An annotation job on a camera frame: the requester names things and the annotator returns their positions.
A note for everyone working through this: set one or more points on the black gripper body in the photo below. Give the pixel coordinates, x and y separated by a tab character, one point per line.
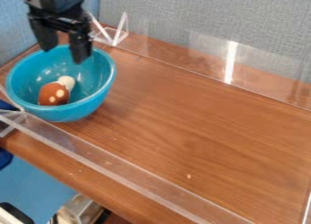
64	15

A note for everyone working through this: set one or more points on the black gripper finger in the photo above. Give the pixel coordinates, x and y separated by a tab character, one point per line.
45	34
81	45

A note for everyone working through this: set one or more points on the brown white plush mushroom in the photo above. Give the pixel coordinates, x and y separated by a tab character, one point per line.
56	93

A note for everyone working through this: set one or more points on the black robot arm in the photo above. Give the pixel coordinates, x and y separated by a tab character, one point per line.
52	16

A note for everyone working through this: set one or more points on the blue bowl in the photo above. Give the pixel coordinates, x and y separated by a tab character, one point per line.
42	68

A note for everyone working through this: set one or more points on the clear acrylic front barrier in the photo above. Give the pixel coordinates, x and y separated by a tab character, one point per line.
168	194

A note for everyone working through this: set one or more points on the clear acrylic barrier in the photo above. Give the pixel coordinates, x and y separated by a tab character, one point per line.
168	194
262	72

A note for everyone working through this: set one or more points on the dark blue object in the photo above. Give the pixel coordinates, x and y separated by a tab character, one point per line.
6	156

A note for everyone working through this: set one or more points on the clear acrylic back barrier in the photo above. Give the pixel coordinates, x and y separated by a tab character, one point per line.
262	72

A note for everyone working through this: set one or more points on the metal box under table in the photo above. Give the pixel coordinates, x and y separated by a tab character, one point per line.
81	210

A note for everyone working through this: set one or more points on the black white object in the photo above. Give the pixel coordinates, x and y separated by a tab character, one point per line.
13	216

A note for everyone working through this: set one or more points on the clear acrylic corner bracket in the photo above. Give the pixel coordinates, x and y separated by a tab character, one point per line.
106	34

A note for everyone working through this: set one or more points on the clear acrylic left bracket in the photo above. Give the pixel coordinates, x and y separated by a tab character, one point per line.
11	113

